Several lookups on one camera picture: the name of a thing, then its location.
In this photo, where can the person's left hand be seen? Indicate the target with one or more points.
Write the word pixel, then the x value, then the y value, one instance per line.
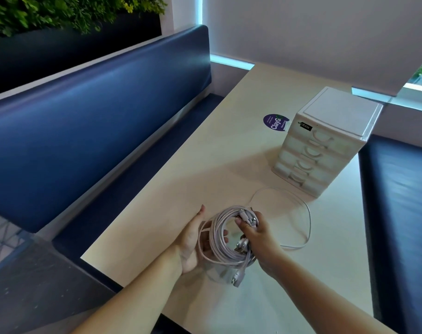
pixel 188 246

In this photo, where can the person's right hand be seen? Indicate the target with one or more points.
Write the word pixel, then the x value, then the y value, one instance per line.
pixel 263 243

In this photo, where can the white mini drawer cabinet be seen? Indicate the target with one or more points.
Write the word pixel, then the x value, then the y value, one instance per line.
pixel 343 111

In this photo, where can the person's right forearm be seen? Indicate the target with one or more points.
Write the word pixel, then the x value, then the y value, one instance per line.
pixel 322 302

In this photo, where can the person's left forearm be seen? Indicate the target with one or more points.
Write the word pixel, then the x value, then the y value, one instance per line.
pixel 134 299

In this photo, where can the black planter box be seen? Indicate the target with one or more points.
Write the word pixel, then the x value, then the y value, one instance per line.
pixel 75 48

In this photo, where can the white table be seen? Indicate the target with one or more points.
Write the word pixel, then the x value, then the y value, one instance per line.
pixel 197 163

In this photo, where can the round purple sticker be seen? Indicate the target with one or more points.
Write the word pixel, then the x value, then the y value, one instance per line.
pixel 275 122

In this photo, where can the blue padded bench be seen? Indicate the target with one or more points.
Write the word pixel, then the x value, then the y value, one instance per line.
pixel 402 222
pixel 75 135

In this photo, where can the white roller blind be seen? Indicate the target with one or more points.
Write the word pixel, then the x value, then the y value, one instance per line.
pixel 318 31

